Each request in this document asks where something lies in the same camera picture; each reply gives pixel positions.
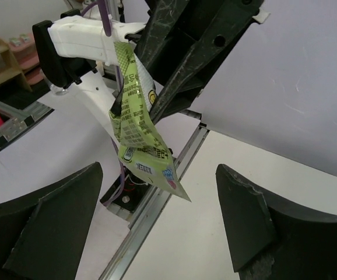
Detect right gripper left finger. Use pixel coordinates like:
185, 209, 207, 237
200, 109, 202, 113
0, 162, 103, 279

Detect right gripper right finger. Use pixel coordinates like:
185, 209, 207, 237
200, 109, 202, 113
216, 164, 337, 279

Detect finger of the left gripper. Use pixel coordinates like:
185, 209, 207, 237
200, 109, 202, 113
135, 1, 203, 79
149, 0, 263, 123

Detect green snack packet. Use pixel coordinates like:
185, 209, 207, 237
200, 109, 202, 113
109, 42, 189, 200

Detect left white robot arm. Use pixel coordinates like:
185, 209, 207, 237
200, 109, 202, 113
33, 1, 262, 121

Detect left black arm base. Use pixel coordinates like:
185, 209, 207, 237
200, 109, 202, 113
100, 166, 151, 213

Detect wooden shelf unit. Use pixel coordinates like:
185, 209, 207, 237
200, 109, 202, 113
0, 33, 43, 92

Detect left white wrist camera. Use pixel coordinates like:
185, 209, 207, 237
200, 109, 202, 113
252, 8, 271, 25

